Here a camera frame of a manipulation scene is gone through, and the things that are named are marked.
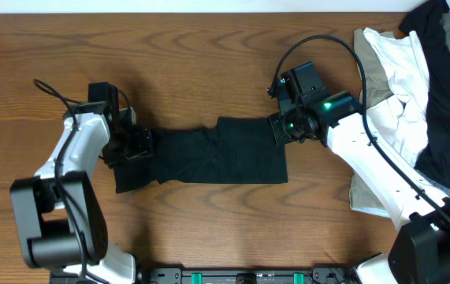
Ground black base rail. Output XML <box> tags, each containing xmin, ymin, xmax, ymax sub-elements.
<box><xmin>49</xmin><ymin>267</ymin><xmax>362</xmax><ymax>284</ymax></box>

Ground khaki shorts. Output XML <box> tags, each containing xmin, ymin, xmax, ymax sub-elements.
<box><xmin>349</xmin><ymin>29</ymin><xmax>392</xmax><ymax>218</ymax></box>

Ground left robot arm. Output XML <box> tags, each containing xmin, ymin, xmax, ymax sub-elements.
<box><xmin>9</xmin><ymin>80</ymin><xmax>153</xmax><ymax>284</ymax></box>

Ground white shirt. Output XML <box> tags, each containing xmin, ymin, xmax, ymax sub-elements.
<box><xmin>363</xmin><ymin>28</ymin><xmax>430</xmax><ymax>166</ymax></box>

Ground black garment with striped band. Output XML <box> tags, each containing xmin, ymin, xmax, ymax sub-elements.
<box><xmin>399</xmin><ymin>0</ymin><xmax>450</xmax><ymax>189</ymax></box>

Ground black polo shirt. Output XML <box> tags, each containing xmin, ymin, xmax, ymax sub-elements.
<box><xmin>113</xmin><ymin>117</ymin><xmax>288</xmax><ymax>193</ymax></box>

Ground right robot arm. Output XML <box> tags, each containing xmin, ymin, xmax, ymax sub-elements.
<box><xmin>267</xmin><ymin>62</ymin><xmax>450</xmax><ymax>283</ymax></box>

